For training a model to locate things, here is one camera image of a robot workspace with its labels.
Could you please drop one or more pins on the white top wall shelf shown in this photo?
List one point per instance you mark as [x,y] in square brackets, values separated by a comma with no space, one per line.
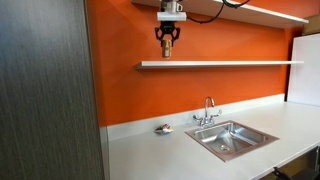
[245,13]

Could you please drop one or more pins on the white refrigerator side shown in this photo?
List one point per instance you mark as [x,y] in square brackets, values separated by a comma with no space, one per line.
[304,79]

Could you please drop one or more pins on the stainless steel sink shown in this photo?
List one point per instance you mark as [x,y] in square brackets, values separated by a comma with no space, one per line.
[230,139]

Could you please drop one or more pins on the dark wood cabinet panel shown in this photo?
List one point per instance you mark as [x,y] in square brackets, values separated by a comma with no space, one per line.
[48,119]

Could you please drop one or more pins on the chrome faucet with black handles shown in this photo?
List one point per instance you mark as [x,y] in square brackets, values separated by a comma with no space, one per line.
[207,119]

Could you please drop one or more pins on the white bottom wall shelf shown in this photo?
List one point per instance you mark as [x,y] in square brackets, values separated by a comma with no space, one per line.
[205,64]

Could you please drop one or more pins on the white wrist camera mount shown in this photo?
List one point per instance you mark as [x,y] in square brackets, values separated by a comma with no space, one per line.
[167,16]

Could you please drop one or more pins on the white wall shelf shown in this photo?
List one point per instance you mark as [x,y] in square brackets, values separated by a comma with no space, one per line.
[245,13]
[205,64]

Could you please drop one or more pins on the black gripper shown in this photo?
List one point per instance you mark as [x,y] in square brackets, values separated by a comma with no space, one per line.
[167,28]

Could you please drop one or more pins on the orange soda can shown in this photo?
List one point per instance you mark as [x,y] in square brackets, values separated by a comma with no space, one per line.
[166,48]

